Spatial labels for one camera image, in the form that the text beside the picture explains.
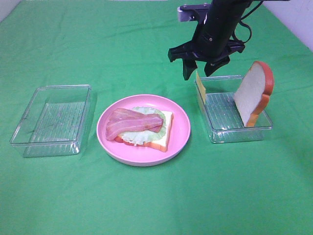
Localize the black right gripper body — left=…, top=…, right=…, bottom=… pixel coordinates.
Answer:
left=168, top=0, right=245, bottom=62

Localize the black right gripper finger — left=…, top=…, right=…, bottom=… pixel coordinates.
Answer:
left=182, top=59, right=198, bottom=80
left=204, top=56, right=230, bottom=77

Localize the white toast bread slice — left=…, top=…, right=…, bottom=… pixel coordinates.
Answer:
left=114, top=109, right=174, bottom=152

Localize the green lettuce leaf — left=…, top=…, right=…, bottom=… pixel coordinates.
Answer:
left=118, top=107, right=173, bottom=146

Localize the wavy bacon strip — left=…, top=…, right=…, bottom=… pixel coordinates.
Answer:
left=106, top=114, right=163, bottom=141

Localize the pink bacon strip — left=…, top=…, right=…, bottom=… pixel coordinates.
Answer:
left=107, top=108, right=163, bottom=133

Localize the yellow cheese slice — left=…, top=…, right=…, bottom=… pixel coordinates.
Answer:
left=196, top=72, right=206, bottom=103

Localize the upright toast bread slice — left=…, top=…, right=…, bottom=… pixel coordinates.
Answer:
left=233, top=61, right=274, bottom=127

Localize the clear right plastic container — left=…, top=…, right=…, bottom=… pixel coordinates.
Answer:
left=195, top=75, right=273, bottom=143

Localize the clear plastic container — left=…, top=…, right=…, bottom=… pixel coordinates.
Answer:
left=10, top=85, right=91, bottom=158
left=195, top=75, right=273, bottom=143

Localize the green tablecloth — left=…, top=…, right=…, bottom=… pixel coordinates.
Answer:
left=0, top=0, right=313, bottom=235

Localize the pink round plate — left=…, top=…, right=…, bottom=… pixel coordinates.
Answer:
left=96, top=94, right=191, bottom=166

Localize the clear left plastic container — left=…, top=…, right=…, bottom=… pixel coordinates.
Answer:
left=10, top=85, right=91, bottom=158

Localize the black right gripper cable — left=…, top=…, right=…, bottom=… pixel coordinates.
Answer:
left=232, top=0, right=265, bottom=45

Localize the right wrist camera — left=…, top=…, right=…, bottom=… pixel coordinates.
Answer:
left=177, top=3, right=210, bottom=22

